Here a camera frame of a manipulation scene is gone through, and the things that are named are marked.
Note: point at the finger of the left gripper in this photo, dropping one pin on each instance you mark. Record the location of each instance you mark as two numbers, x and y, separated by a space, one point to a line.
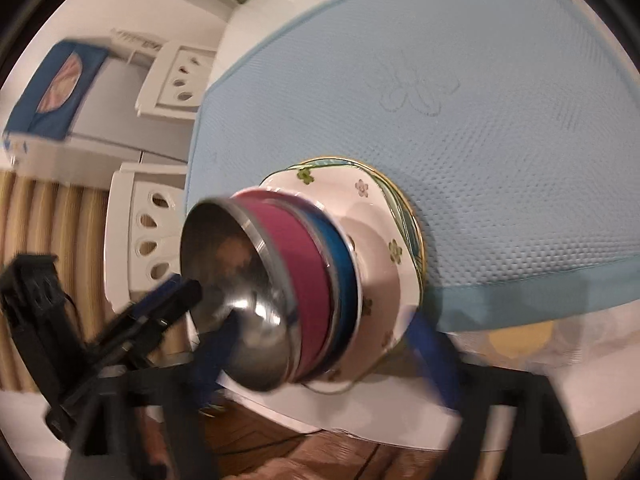
157 322
157 296

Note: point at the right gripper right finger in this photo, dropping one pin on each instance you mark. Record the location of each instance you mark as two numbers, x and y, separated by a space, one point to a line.
437 358

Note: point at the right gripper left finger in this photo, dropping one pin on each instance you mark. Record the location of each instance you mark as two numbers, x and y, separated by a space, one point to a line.
211 357

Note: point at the small hexagonal forest plate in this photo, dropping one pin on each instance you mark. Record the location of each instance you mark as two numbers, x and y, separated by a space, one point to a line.
390 250

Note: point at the pink steel bowl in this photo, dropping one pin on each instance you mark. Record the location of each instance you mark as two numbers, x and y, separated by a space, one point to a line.
256 259

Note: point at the blue steel bowl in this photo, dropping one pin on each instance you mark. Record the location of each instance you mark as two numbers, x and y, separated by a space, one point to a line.
345 294

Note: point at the blue sunflower round plate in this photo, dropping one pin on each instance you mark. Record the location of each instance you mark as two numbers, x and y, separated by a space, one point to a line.
400 199

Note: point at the pink cartoon melamine bowl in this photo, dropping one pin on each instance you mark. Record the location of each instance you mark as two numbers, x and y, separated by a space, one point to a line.
309 204

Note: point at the white chair near left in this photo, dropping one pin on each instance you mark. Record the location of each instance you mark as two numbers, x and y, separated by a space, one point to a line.
143 223

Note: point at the white chair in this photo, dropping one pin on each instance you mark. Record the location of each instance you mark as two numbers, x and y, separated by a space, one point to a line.
143 223
176 82

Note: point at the white refrigerator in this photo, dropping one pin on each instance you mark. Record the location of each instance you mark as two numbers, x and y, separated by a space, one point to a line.
105 131

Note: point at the blue fridge cover cloth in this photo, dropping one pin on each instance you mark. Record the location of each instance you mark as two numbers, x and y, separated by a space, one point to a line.
50 101

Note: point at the white chair far left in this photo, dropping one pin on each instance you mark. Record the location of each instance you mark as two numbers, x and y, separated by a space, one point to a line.
176 82

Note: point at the blue textured table mat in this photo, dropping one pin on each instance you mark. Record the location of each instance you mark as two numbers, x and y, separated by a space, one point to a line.
512 126

